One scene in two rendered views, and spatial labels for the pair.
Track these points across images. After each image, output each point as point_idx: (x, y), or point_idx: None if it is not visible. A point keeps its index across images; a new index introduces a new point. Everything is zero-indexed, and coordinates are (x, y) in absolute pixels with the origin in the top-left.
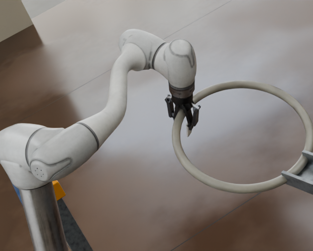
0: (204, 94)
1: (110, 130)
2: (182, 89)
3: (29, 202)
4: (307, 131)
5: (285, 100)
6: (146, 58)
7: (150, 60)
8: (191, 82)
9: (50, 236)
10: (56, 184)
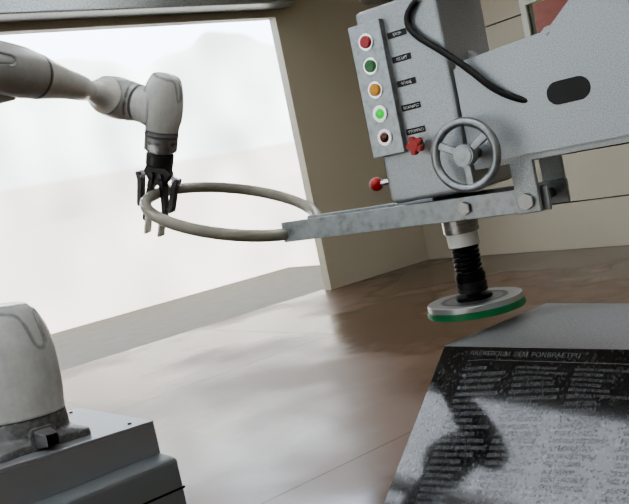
0: (186, 186)
1: (70, 81)
2: (162, 136)
3: None
4: (314, 212)
5: (287, 200)
6: (122, 92)
7: (125, 97)
8: (174, 131)
9: None
10: None
